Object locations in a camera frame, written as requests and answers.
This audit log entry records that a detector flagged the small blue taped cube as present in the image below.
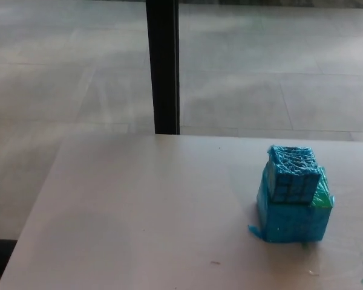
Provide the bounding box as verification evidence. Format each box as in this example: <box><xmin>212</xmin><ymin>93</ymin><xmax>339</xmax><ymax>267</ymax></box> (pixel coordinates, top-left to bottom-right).
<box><xmin>265</xmin><ymin>144</ymin><xmax>322</xmax><ymax>207</ymax></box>

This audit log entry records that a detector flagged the big blue taped cube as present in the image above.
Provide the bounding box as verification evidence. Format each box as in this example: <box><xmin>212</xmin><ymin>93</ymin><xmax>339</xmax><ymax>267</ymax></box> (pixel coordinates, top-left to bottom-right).
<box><xmin>247</xmin><ymin>164</ymin><xmax>336</xmax><ymax>243</ymax></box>

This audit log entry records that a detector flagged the black vertical post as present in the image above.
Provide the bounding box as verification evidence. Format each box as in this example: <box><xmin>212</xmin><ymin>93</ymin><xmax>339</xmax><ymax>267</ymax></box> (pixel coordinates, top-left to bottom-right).
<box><xmin>145</xmin><ymin>0</ymin><xmax>181</xmax><ymax>135</ymax></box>

